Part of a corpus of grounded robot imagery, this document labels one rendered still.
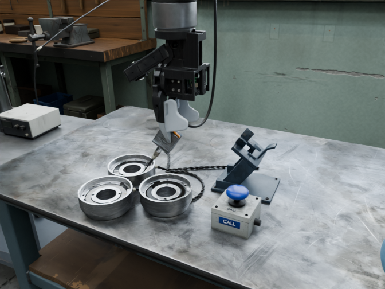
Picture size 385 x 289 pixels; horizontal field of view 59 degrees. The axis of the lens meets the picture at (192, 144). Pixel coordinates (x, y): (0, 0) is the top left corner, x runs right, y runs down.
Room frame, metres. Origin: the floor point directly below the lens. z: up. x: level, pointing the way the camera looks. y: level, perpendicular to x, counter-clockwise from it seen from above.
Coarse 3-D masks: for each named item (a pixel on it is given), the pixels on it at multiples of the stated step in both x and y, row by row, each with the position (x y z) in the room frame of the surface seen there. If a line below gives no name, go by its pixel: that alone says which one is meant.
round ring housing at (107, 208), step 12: (96, 180) 0.61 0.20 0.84; (108, 180) 0.62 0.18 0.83; (120, 180) 0.62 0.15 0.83; (84, 192) 0.58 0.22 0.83; (96, 192) 0.58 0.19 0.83; (108, 192) 0.59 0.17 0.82; (120, 192) 0.58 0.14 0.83; (132, 192) 0.57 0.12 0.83; (84, 204) 0.53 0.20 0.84; (96, 204) 0.52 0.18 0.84; (108, 204) 0.52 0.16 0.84; (120, 204) 0.53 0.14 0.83; (96, 216) 0.53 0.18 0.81; (108, 216) 0.53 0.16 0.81
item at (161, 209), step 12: (144, 180) 0.60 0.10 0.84; (156, 180) 0.62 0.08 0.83; (168, 180) 0.62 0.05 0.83; (180, 180) 0.62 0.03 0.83; (144, 192) 0.58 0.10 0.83; (156, 192) 0.58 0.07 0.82; (168, 192) 0.60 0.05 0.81; (144, 204) 0.54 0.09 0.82; (156, 204) 0.53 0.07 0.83; (168, 204) 0.53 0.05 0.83; (180, 204) 0.54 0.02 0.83; (156, 216) 0.54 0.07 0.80; (168, 216) 0.53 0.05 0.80
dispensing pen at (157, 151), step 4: (172, 132) 0.62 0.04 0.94; (180, 136) 0.62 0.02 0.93; (156, 148) 0.64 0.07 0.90; (172, 148) 0.63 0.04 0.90; (156, 152) 0.64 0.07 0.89; (160, 152) 0.64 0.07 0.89; (152, 156) 0.64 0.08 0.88; (156, 156) 0.64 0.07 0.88; (152, 160) 0.64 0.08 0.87; (148, 164) 0.65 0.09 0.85
